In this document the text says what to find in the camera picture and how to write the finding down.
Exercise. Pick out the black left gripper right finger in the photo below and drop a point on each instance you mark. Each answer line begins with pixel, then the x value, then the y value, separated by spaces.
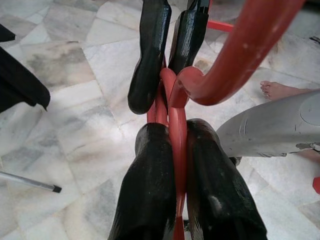
pixel 217 190

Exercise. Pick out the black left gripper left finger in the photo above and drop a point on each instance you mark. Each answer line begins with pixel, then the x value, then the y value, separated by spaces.
pixel 147 190

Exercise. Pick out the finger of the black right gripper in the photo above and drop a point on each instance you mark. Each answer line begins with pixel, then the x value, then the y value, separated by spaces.
pixel 190 37
pixel 150 62

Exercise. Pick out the red plastic hanger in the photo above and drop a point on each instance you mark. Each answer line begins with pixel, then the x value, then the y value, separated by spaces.
pixel 225 82

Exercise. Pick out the bare person foot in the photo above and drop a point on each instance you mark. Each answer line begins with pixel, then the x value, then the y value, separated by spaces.
pixel 311 156
pixel 275 88

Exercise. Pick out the silver metal clothes rack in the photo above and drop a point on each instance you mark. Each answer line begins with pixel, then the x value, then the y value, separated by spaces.
pixel 30 181

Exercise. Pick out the black shirt with small print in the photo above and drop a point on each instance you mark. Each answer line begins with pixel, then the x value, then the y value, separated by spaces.
pixel 17 80

